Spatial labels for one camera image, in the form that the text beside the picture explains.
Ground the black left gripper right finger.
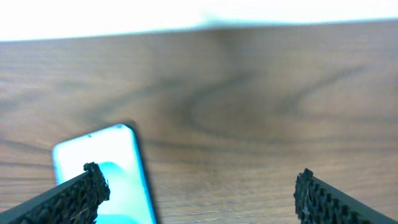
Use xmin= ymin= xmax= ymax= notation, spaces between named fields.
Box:
xmin=294 ymin=169 xmax=397 ymax=224

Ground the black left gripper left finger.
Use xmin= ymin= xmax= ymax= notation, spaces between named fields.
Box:
xmin=1 ymin=162 xmax=110 ymax=224

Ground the blue Galaxy smartphone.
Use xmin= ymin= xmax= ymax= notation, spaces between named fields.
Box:
xmin=52 ymin=123 xmax=158 ymax=224

